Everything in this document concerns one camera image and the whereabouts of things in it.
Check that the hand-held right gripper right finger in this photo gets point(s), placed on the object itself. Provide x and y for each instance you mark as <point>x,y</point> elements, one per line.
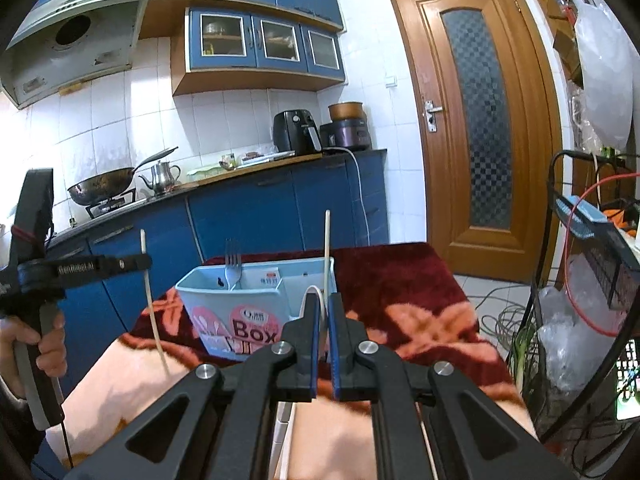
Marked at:
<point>336,350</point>

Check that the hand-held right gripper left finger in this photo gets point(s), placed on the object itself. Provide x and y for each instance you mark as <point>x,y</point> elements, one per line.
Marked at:
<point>312,345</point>

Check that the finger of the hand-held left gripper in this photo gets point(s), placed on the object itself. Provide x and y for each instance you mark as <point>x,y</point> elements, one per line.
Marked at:
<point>125,264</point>

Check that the wooden chopstick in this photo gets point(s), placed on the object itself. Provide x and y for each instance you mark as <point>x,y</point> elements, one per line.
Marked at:
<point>326,250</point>
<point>150,300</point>

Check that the light blue utensil box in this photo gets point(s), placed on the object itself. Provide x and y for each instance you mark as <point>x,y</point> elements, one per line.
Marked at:
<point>220,320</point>

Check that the person's left forearm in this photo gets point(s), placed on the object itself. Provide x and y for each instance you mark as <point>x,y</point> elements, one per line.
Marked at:
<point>15,435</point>

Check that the person's left hand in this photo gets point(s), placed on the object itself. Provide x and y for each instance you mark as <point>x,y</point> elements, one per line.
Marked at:
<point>52,345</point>

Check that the white spoon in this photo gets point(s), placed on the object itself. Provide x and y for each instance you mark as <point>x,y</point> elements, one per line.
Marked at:
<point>311,290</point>

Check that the gas stove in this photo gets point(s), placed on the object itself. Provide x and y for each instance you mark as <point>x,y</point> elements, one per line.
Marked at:
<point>112,202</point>

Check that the dark wok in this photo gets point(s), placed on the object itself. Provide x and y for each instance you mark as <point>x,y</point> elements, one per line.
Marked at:
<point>102,185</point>

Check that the red floral blanket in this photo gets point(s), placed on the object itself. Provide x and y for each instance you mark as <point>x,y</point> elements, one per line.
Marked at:
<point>410,320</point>

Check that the steel kettle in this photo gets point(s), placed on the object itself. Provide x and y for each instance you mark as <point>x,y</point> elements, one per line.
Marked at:
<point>161,177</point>

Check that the steel fork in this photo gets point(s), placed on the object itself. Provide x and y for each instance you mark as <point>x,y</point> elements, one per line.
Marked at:
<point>232,265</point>

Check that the green container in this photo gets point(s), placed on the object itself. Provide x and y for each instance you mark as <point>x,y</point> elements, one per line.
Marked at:
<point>205,172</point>

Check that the blue lower kitchen cabinets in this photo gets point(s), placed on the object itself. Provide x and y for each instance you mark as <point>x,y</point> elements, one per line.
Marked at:
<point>280,210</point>

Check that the small jar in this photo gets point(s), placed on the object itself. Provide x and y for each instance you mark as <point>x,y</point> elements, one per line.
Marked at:
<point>228,161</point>

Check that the grey range hood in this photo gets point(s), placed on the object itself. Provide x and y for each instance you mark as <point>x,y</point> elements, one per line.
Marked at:
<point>75,55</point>

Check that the green onions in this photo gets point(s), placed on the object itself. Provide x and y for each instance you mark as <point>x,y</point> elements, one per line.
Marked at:
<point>525,355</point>

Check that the wooden door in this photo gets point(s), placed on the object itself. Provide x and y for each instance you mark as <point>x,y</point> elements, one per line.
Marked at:
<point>430,185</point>

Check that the black air fryer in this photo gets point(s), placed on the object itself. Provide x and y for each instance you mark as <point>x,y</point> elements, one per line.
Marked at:
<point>292,132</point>

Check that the dark rice cooker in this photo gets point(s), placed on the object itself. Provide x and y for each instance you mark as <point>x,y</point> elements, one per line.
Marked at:
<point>350,135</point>

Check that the clear plastic bags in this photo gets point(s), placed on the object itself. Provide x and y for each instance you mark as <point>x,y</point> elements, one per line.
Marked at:
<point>570,340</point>

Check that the brown pot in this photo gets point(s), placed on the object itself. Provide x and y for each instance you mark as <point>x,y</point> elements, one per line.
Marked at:
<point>346,111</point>

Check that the blue glass-door cabinet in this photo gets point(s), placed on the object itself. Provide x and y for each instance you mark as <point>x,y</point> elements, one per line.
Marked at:
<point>260,55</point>

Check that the blue basket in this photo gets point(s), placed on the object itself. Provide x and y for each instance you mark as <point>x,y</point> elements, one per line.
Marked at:
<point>580,217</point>

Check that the lit phone screen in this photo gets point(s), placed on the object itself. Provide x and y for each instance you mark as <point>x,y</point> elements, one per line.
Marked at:
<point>629,380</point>

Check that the orange vegetable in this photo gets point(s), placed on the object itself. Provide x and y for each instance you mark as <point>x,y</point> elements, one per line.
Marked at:
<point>622,217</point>

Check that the white plastic bag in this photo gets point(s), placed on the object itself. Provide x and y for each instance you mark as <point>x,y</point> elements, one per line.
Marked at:
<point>602,75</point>

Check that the white wall switch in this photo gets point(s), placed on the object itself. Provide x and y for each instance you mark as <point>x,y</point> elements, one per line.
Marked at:
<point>391,81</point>

